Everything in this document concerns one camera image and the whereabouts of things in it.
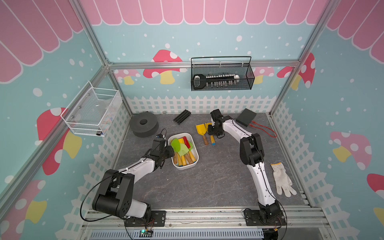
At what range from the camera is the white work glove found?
33.1 inches

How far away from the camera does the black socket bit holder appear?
2.91 feet

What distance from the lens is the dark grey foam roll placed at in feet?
3.53
